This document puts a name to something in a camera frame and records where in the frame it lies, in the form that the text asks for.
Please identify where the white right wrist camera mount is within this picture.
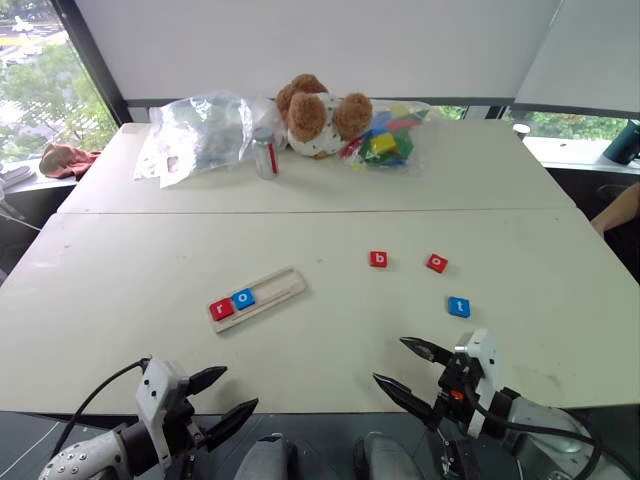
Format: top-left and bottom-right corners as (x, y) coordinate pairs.
(453, 328), (502, 439)

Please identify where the bag of colourful blocks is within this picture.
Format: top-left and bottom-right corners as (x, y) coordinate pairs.
(339, 99), (432, 174)

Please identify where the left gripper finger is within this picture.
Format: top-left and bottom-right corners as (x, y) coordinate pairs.
(187, 365), (229, 399)
(205, 397), (260, 453)

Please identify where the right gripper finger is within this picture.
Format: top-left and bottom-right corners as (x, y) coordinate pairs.
(371, 372), (440, 431)
(399, 336), (456, 367)

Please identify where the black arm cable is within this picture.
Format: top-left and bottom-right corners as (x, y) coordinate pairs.
(49, 356), (152, 459)
(462, 382), (604, 480)

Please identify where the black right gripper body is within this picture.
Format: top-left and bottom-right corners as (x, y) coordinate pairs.
(433, 352), (481, 436)

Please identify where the black window frame post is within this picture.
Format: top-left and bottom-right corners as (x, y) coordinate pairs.
(51, 0), (132, 126)

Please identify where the wooden letter tray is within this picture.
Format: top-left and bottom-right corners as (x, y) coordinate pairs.
(207, 267), (309, 335)

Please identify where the red letter tile r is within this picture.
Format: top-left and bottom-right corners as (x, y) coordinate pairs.
(209, 298), (236, 323)

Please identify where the brown teddy bear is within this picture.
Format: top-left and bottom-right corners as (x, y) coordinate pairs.
(274, 73), (374, 160)

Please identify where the clear plastic bag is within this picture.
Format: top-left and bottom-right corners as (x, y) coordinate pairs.
(132, 90), (287, 190)

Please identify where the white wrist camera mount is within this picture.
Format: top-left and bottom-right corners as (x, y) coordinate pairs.
(134, 357), (190, 469)
(453, 328), (502, 439)

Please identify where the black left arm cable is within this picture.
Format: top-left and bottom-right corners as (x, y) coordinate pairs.
(49, 356), (152, 459)

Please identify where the reddish brown cloth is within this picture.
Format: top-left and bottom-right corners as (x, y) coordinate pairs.
(38, 142), (102, 182)

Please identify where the blue letter tile t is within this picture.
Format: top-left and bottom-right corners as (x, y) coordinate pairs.
(446, 295), (472, 320)

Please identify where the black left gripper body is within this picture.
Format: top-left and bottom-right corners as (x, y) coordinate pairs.
(168, 393), (211, 462)

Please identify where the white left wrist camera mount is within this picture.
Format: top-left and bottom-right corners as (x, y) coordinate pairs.
(134, 357), (190, 469)

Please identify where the grey rounded shape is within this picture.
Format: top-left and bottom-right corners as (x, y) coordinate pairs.
(352, 431), (422, 480)
(233, 433), (299, 480)

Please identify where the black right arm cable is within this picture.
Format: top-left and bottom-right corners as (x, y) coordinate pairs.
(462, 382), (604, 480)

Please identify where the blue letter tile o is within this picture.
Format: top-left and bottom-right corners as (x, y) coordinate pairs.
(231, 288), (258, 312)

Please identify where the dark cup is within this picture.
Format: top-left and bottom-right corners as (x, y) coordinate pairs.
(602, 118), (640, 166)

